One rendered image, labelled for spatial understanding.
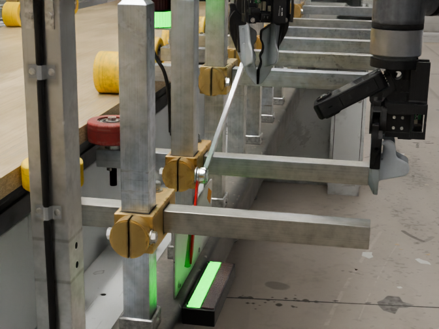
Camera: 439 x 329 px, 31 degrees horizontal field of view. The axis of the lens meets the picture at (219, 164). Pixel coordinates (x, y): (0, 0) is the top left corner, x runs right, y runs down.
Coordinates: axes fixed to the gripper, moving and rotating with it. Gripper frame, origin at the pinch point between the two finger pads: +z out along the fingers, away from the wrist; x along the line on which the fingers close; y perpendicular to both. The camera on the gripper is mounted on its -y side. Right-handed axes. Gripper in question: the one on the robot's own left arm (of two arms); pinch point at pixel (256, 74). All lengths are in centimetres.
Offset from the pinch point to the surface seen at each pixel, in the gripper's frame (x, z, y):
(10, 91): -40, 9, -38
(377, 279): 77, 99, -137
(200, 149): -8.1, 12.1, -2.5
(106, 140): -22.7, 10.8, -4.8
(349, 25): 52, 4, -113
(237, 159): -2.7, 13.3, -0.1
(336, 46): 34, 4, -67
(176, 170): -12.6, 13.7, 3.7
